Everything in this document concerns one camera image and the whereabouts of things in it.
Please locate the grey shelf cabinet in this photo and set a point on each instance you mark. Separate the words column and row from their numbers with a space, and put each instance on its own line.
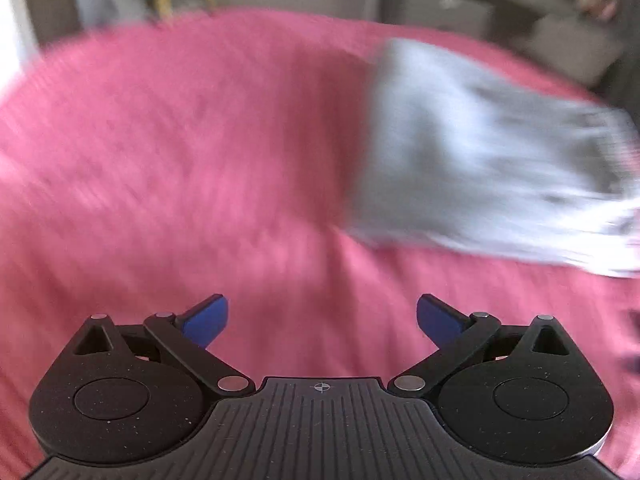
column 520, row 5

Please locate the pink item on shelf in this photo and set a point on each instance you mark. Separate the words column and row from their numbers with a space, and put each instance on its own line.
column 597, row 2

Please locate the pink ribbed blanket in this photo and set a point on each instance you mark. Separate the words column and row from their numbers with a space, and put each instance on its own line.
column 175, row 160

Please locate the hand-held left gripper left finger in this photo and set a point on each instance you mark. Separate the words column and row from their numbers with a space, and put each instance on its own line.
column 207, row 320

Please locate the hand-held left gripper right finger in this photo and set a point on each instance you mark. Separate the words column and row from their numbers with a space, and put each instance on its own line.
column 440, row 322

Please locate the grey pants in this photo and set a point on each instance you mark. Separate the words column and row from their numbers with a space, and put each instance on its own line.
column 465, row 150

